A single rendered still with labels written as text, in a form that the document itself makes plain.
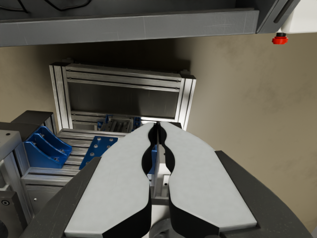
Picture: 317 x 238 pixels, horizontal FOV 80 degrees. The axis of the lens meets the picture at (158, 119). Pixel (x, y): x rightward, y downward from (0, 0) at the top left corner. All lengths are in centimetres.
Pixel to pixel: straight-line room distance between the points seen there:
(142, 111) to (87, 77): 39
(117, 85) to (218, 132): 92
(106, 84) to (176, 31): 85
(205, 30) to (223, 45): 103
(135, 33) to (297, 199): 243
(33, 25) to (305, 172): 229
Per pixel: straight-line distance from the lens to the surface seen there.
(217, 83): 147
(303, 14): 43
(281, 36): 62
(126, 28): 39
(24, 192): 68
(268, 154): 199
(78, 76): 122
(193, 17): 39
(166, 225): 51
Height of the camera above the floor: 133
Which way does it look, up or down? 62 degrees down
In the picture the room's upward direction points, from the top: 177 degrees clockwise
